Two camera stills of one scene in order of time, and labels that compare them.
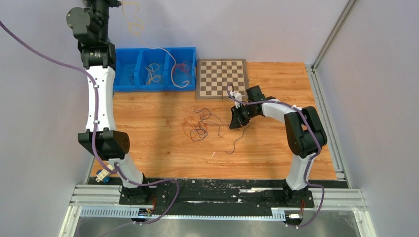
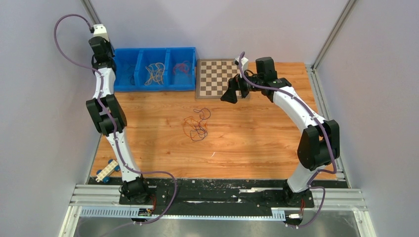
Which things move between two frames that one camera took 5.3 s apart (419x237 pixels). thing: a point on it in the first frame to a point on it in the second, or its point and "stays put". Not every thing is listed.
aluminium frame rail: [335, 200] stays put
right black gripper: [237, 121] to [230, 95]
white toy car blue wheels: [104, 175] stays put
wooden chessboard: [213, 77] stays put
